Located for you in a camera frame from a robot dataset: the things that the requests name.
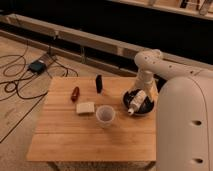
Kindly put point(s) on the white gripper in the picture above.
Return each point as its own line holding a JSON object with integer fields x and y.
{"x": 144, "y": 84}

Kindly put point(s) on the black eraser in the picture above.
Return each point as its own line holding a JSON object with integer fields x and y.
{"x": 99, "y": 85}

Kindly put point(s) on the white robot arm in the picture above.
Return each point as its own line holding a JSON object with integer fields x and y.
{"x": 184, "y": 112}

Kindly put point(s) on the black round bowl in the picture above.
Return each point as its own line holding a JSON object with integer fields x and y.
{"x": 146, "y": 107}

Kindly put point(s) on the translucent plastic cup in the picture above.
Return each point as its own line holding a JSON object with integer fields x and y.
{"x": 105, "y": 115}

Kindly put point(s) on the white sponge block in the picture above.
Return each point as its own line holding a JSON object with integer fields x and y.
{"x": 85, "y": 108}

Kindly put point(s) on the wooden square table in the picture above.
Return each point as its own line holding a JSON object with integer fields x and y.
{"x": 63, "y": 135}

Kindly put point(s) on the red brown small bottle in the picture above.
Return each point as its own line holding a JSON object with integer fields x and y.
{"x": 75, "y": 94}

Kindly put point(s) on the blue power box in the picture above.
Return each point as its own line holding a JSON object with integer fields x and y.
{"x": 37, "y": 67}

